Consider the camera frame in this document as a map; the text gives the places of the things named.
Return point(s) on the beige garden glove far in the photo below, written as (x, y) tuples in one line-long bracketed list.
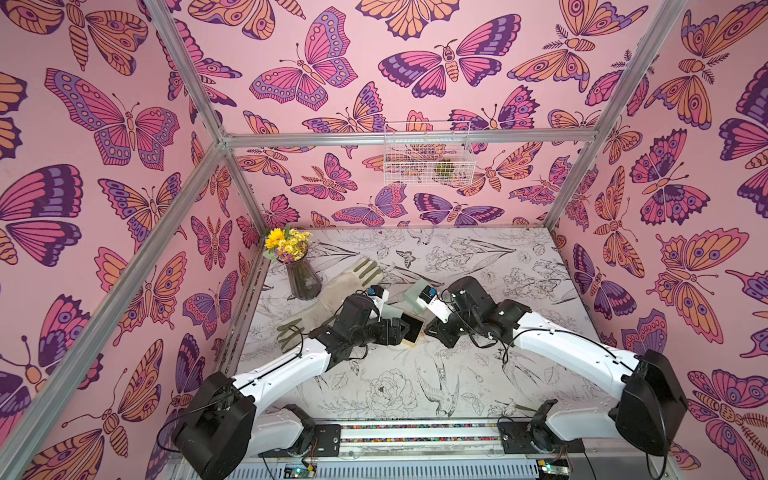
[(358, 277)]

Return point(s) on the glass vase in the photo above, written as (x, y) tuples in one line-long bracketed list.
[(305, 283)]

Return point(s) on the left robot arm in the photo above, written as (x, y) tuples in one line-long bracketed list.
[(230, 417)]

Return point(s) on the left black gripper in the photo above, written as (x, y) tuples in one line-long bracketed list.
[(394, 338)]

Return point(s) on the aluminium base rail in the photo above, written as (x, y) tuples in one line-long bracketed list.
[(414, 441)]

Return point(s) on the white wire basket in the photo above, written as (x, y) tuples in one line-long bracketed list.
[(428, 158)]

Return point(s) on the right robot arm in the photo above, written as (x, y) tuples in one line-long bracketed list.
[(648, 403)]

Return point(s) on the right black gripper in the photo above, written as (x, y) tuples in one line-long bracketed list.
[(438, 329)]

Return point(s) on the beige garden glove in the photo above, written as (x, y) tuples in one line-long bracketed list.
[(291, 331), (358, 277)]

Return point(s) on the yellow flower bouquet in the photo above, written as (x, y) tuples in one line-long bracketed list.
[(287, 245)]

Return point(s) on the beige garden glove near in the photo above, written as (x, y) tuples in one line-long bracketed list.
[(291, 331)]

